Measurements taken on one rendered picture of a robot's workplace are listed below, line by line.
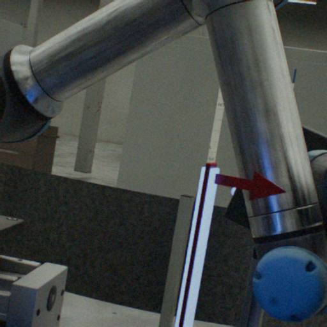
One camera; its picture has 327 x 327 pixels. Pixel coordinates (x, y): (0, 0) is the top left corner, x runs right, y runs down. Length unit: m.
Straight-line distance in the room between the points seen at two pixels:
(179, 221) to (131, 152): 4.83
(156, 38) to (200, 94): 5.94
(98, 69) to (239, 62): 0.29
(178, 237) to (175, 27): 1.45
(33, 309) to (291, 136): 0.37
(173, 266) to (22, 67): 1.43
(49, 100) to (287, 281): 0.46
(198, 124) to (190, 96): 0.29
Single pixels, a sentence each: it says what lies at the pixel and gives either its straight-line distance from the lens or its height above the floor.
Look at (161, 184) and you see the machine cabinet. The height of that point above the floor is 0.52.
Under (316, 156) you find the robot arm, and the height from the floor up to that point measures 1.20.
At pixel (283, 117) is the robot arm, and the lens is 0.71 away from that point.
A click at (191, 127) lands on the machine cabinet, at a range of 6.86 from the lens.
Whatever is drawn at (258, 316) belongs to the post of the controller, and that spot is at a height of 0.94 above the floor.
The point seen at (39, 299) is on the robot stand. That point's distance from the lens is 0.87.
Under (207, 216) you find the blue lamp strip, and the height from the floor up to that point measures 1.15.
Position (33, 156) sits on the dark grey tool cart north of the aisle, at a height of 0.57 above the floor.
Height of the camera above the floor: 1.22
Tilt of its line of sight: 5 degrees down
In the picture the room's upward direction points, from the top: 9 degrees clockwise
